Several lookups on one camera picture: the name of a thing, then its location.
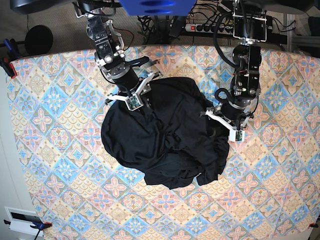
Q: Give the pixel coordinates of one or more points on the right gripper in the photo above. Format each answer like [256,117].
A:
[129,84]

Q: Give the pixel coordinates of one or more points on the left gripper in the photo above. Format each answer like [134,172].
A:
[231,113]

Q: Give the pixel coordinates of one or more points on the black t-shirt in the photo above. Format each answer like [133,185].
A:
[171,144]

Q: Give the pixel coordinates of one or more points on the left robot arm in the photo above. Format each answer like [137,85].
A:
[250,26]

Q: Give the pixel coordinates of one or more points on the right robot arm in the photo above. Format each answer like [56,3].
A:
[110,55]

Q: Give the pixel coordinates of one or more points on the patterned tablecloth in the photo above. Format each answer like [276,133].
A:
[270,187]

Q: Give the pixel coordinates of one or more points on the white power strip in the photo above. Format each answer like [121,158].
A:
[208,28]

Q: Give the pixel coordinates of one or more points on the black round stool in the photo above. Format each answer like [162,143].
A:
[38,40]

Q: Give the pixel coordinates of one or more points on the red clamp lower right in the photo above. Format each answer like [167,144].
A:
[313,225]

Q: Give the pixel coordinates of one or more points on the red black clamp left edge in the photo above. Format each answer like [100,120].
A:
[8,67]

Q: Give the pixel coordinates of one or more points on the blue clamp upper left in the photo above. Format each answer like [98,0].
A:
[12,48]

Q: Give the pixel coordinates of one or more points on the blue clamp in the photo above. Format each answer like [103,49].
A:
[37,226]
[12,48]

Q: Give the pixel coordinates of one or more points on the blue clamp lower left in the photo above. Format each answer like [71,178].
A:
[37,226]

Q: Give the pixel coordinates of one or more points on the white floor outlet box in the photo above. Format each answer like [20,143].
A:
[20,220]

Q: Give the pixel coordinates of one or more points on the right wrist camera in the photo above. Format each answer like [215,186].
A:
[133,103]

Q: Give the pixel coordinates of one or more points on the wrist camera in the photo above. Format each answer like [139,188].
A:
[236,135]
[133,103]

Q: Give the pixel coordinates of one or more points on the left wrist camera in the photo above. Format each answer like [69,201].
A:
[236,135]

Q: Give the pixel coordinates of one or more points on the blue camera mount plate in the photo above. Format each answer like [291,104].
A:
[157,7]

